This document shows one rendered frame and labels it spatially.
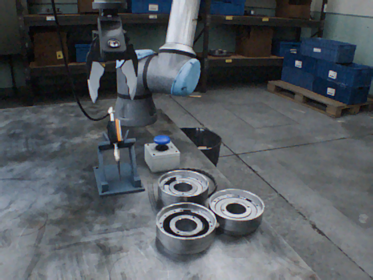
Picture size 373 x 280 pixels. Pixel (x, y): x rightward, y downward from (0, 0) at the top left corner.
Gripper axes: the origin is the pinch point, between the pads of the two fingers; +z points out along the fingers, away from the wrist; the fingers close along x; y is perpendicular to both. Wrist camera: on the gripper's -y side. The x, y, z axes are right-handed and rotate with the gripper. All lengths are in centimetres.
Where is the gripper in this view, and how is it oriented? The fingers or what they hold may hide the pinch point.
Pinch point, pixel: (113, 97)
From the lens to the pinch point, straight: 74.4
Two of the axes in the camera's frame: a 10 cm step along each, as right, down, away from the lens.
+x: -9.5, 1.0, -2.9
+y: -3.1, -4.0, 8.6
